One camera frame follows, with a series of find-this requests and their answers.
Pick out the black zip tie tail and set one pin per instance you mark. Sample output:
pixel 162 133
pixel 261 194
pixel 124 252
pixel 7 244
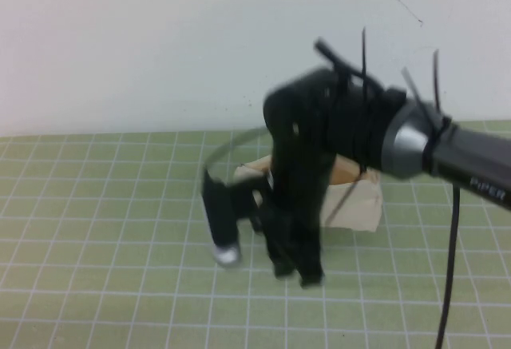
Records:
pixel 436 81
pixel 364 57
pixel 411 83
pixel 341 205

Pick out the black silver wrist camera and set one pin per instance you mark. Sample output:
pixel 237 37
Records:
pixel 221 225

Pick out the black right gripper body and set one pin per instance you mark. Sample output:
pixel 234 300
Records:
pixel 291 225

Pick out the green white-grid tablecloth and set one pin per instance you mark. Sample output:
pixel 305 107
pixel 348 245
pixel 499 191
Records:
pixel 100 245

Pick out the cream fabric pencil case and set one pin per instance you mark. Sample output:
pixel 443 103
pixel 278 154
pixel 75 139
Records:
pixel 359 209

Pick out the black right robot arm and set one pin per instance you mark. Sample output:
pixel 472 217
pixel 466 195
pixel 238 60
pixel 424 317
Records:
pixel 359 125

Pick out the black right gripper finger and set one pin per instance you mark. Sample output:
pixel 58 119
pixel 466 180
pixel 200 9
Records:
pixel 285 265
pixel 311 273

